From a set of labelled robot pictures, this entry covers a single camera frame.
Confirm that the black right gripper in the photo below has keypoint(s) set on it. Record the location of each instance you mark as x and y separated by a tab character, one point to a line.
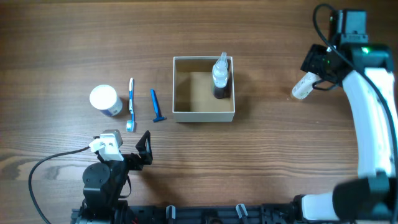
313	61

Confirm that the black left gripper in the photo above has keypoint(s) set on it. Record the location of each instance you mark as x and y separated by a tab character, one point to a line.
131	158

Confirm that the white lotion tube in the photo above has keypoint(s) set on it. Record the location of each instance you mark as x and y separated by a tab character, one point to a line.
303	88

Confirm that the white cotton swab tub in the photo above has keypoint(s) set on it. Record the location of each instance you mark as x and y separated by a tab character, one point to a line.
105	99

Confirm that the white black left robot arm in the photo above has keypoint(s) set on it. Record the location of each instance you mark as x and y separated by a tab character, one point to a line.
104	180

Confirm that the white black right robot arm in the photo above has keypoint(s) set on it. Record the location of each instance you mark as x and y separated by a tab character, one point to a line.
365	72

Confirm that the blue white toothbrush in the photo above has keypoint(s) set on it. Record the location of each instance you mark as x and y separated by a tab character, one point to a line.
130	124

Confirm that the blue disposable razor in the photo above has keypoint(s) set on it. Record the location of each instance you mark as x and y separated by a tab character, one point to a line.
155	103

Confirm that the beige open cardboard box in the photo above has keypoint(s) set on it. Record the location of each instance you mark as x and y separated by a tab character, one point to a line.
192	98

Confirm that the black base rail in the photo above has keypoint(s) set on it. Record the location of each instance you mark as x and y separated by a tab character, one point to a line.
240	213

